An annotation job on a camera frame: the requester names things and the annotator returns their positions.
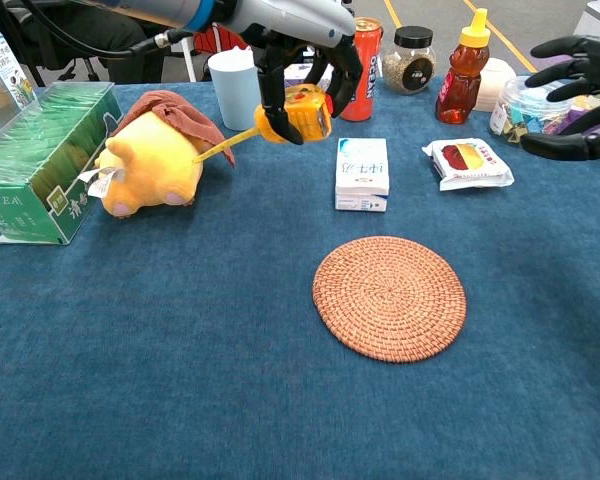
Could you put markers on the clear tea bottle white cap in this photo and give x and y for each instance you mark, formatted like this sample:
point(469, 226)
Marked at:
point(2, 65)

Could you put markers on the orange soda can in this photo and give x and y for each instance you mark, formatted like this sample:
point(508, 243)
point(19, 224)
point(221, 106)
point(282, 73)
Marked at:
point(372, 95)

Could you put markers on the glass jar black lid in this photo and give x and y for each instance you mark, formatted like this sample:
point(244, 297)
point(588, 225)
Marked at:
point(409, 65)

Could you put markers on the purple box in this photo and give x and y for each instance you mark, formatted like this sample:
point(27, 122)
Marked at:
point(580, 120)

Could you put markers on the clear green tea box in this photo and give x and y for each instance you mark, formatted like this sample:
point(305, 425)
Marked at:
point(30, 200)

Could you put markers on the clear tub of coloured clips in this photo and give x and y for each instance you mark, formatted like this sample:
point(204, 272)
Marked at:
point(515, 115)

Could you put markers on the light blue plastic cup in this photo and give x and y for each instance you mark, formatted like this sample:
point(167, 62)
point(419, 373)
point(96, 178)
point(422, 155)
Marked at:
point(230, 90)

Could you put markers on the person's white red sneaker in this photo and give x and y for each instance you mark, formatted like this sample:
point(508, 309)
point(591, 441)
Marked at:
point(115, 65)

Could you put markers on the white metal frame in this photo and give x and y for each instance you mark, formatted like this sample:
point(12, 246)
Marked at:
point(187, 60)

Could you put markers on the blue table cloth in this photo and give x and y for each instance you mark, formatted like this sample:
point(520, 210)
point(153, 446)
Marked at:
point(180, 350)

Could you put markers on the yellow tape measure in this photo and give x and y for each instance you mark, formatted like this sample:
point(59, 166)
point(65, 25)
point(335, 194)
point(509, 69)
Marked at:
point(305, 117)

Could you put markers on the brown cloth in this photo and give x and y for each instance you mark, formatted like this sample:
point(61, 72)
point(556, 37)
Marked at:
point(180, 112)

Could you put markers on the yellow tea bottle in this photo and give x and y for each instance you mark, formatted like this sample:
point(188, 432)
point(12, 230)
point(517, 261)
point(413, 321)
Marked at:
point(590, 102)

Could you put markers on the white bin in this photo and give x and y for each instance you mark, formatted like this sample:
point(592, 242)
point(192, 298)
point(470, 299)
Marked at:
point(595, 20)

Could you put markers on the red cabinet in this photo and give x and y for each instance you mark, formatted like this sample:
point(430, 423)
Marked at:
point(220, 40)

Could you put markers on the purple tissue pack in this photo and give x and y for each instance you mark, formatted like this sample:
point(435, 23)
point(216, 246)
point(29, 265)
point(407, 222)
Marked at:
point(296, 74)

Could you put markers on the white blue carton box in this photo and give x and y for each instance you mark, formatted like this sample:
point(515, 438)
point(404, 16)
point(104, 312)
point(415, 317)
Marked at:
point(362, 170)

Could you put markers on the white snack packet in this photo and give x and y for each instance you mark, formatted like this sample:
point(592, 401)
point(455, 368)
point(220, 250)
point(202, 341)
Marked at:
point(470, 162)

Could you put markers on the round woven coaster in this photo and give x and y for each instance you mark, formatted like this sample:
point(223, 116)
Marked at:
point(390, 300)

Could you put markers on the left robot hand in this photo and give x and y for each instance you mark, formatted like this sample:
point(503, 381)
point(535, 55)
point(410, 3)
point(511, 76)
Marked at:
point(290, 20)

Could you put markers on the honey bear bottle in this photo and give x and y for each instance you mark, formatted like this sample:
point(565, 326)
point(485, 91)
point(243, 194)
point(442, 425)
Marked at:
point(460, 85)

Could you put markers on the yellow plush toy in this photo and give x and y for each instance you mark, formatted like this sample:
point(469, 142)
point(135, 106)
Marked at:
point(150, 165)

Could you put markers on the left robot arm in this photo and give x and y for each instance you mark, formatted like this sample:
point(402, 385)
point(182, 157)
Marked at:
point(180, 10)

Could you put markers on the black office chair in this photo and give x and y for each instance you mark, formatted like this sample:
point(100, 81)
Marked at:
point(15, 30)

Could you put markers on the cream white bowl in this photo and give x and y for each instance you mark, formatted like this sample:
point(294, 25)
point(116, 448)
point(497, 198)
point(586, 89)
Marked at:
point(500, 82)

